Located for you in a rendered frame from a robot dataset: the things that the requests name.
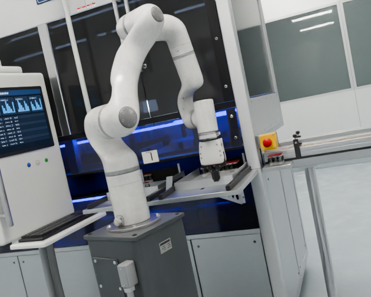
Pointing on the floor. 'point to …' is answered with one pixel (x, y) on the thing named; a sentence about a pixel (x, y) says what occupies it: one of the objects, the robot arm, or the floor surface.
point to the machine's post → (251, 146)
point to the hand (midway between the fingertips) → (215, 176)
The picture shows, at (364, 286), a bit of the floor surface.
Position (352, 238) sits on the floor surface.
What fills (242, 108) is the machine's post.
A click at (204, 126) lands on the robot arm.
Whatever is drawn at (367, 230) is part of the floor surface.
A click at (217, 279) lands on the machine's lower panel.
